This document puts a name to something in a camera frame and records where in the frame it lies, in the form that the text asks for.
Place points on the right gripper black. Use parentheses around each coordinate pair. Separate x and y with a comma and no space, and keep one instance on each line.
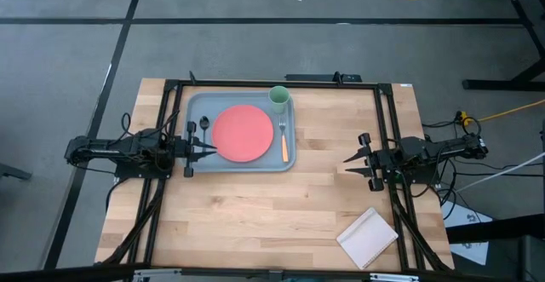
(376,162)

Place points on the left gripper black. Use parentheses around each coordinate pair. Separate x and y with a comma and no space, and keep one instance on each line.
(190,167)

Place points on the black spoon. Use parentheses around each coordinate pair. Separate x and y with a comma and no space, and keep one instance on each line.
(204,123)

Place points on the pink round plate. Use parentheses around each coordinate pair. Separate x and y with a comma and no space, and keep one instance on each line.
(242,133)

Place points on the pale green plastic cup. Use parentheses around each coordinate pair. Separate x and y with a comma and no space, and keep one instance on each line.
(279,96)

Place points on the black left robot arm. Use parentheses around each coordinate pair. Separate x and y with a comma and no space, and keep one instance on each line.
(127,150)

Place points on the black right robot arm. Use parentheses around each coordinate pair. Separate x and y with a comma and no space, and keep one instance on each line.
(430,152)

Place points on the grey plastic tray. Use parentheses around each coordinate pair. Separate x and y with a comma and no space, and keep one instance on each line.
(238,168)

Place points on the white printed paper sheet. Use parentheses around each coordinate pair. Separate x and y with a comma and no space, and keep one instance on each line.
(468,220)

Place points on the black table leg stand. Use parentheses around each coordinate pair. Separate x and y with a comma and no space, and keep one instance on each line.
(523,73)

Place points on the black aluminium table frame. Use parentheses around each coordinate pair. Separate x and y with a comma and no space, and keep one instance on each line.
(272,84)

